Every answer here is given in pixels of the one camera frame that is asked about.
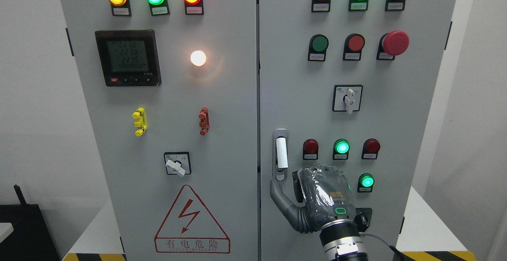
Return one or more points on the silver door handle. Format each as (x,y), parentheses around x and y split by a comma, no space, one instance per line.
(280,155)

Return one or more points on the left grey cabinet door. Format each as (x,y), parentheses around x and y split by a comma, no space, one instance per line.
(223,162)

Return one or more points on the grey cabinet door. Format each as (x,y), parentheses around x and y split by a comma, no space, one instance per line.
(297,95)
(223,162)

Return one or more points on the right grey cabinet door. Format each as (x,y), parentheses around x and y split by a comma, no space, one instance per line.
(297,95)

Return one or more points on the red terminal clip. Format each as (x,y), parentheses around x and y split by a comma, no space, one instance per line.
(204,123)

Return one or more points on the dark red lamp middle left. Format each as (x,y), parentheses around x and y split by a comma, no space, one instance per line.
(310,149)

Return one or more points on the white lit indicator lamp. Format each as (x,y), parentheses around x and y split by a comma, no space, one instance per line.
(198,58)

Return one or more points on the green lamp middle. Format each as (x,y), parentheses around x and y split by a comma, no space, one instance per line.
(341,150)

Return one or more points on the green push button upper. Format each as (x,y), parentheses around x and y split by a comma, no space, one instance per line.
(318,45)

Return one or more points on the yellow terminal clip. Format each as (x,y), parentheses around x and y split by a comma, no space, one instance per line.
(140,121)

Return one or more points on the dark red lamp middle right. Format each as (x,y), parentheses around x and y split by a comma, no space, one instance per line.
(370,149)

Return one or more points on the red push button upper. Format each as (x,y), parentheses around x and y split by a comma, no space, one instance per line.
(353,45)

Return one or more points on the red electric hazard sticker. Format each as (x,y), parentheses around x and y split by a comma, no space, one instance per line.
(190,227)

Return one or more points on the green lit button lower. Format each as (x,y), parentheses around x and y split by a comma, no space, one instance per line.
(365,183)

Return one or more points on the red lit indicator lamp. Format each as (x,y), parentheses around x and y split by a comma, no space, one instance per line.
(194,7)

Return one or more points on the black digital power meter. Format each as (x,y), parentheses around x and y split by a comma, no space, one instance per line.
(129,57)

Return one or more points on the green indicator lamp top left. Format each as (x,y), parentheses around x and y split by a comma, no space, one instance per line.
(158,7)

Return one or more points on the red emergency stop button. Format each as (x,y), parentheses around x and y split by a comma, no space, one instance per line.
(392,44)

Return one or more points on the yellow indicator lamp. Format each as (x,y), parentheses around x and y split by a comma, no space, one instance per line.
(120,7)

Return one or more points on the black box at left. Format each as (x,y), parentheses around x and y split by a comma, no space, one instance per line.
(30,239)

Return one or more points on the white rotary switch left door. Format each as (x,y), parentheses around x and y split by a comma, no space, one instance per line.
(177,163)

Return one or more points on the white selector switch middle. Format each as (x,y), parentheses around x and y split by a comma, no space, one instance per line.
(347,98)

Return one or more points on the black rotary switch bottom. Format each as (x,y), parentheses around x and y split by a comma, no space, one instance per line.
(362,218)

